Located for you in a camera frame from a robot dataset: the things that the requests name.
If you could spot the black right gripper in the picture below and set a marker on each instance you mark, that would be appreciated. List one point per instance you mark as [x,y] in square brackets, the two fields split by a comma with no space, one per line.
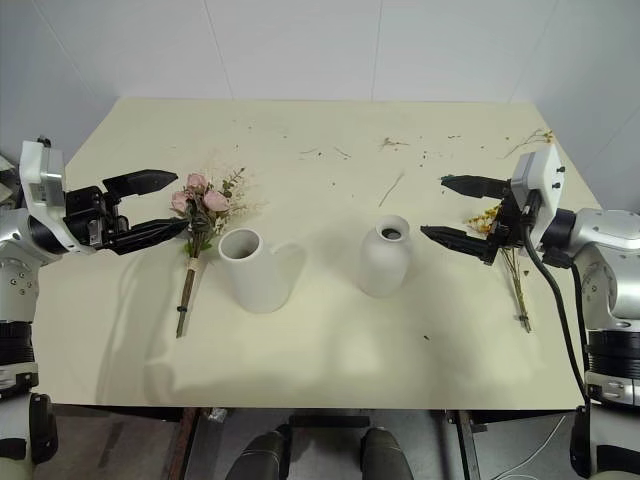
[512,225]

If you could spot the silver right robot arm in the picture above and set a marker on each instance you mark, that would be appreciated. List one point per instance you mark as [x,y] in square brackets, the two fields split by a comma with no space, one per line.
[607,250]

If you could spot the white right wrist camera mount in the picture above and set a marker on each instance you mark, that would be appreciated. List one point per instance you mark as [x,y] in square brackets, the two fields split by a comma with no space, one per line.
[547,175]

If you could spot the white bottle-shaped vase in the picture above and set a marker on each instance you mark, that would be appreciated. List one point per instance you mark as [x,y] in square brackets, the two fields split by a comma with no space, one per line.
[384,265]

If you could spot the loose pale dried stem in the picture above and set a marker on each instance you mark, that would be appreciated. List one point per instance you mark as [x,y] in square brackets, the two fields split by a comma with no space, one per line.
[391,189]

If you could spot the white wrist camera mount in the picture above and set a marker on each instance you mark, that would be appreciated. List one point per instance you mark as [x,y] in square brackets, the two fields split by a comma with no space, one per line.
[547,175]
[31,167]

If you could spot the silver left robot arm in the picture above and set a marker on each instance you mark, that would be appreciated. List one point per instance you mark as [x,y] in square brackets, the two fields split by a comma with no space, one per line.
[14,235]

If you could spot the small dried twig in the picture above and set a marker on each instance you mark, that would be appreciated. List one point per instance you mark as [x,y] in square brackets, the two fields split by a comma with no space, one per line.
[343,152]
[310,152]

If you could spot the dark table leg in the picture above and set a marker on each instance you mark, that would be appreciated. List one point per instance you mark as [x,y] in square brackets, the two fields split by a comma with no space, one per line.
[469,445]

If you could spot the white cylinder vase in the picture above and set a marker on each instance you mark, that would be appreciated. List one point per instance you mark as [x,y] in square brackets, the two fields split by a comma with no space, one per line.
[257,280]

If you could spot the yellow dried flower bouquet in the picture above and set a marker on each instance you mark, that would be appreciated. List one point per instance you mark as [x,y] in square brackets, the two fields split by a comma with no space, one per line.
[481,221]

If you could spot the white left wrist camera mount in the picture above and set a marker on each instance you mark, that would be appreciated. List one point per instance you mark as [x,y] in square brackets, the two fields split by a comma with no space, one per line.
[31,167]

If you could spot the dark rounded shape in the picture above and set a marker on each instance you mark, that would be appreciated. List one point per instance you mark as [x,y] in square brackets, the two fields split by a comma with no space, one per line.
[262,457]
[384,455]

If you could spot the brown table leg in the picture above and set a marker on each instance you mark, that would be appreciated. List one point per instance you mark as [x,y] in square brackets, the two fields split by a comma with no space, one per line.
[181,445]

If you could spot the pink rose bouquet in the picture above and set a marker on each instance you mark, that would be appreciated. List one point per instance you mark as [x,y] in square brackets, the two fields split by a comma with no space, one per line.
[212,201]

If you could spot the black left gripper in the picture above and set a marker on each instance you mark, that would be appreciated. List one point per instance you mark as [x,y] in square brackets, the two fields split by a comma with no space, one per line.
[90,215]

